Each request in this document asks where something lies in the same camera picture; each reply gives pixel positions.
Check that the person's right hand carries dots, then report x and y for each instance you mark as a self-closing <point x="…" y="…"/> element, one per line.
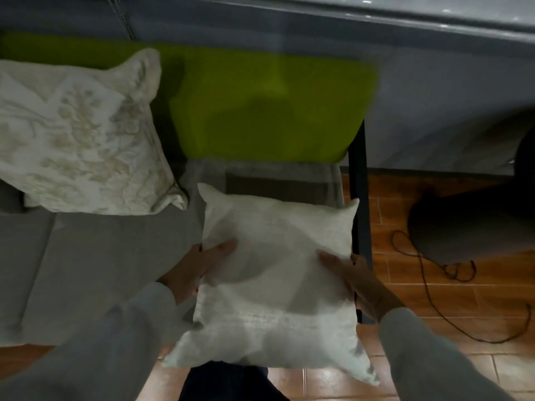
<point x="363" y="283"/>

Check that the person's left hand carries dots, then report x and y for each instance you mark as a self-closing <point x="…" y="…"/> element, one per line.
<point x="188" y="269"/>

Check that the person's left thumb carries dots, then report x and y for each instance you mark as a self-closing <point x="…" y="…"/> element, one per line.
<point x="219" y="250"/>

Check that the person's right thumb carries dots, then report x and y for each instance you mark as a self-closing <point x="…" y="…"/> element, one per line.
<point x="334" y="263"/>

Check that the plain white cushion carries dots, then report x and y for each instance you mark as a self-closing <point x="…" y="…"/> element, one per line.
<point x="278" y="279"/>

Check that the person's right forearm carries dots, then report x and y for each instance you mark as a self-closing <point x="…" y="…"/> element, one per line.
<point x="434" y="359"/>

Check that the person's left forearm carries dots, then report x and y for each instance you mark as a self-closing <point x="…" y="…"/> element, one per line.
<point x="96" y="350"/>

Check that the grey sofa seat cover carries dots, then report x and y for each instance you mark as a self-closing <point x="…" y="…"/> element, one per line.
<point x="96" y="254"/>

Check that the person's dark trouser leg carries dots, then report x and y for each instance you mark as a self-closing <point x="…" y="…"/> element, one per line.
<point x="230" y="382"/>

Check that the dark round fan base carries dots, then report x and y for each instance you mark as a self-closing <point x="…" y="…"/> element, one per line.
<point x="472" y="221"/>

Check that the green sofa back cushion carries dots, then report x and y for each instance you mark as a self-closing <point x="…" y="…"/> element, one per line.
<point x="259" y="108"/>

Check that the white floral embroidered cushion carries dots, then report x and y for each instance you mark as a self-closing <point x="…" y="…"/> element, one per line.
<point x="79" y="137"/>

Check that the black metal sofa frame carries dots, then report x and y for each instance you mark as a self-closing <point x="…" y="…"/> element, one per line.
<point x="360" y="192"/>

